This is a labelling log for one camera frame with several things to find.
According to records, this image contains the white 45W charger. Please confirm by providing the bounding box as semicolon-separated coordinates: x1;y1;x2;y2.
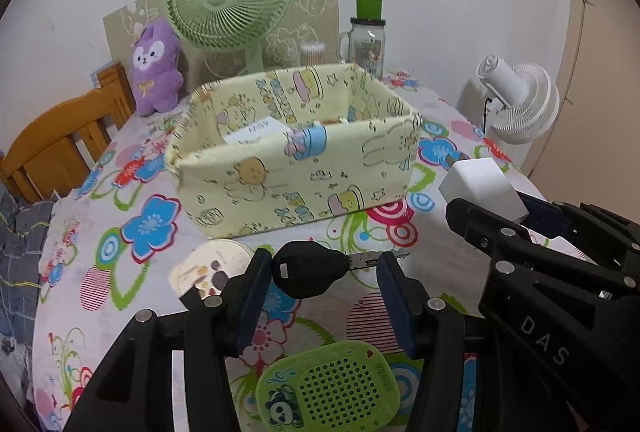
222;116;290;144

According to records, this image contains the white standing fan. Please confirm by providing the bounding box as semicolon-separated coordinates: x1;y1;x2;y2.
476;54;560;145

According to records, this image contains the cotton swab container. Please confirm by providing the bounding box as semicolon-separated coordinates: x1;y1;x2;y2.
299;41;326;66

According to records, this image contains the purple plush toy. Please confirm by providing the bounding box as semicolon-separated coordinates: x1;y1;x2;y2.
131;18;183;117

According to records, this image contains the grey plaid bedding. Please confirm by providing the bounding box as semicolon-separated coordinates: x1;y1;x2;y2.
0;191;54;353

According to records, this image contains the beige cartoon board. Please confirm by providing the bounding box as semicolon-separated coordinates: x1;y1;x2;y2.
103;0;340;90

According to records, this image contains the yellow cartoon fabric box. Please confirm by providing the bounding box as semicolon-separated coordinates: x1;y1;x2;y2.
165;64;422;238

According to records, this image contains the white cube charger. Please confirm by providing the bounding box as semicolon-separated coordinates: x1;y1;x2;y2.
438;158;528;223

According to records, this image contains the wooden chair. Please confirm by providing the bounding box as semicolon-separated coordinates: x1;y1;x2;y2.
1;62;134;204

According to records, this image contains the glass jar green lid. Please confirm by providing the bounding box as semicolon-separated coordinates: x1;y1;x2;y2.
337;0;386;79

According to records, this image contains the black car key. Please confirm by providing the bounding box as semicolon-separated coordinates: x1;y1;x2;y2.
271;241;385;299

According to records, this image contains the floral tablecloth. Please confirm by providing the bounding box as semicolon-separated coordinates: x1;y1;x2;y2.
32;88;537;431

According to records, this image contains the green perforated speaker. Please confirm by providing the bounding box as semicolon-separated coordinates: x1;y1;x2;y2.
255;340;400;431

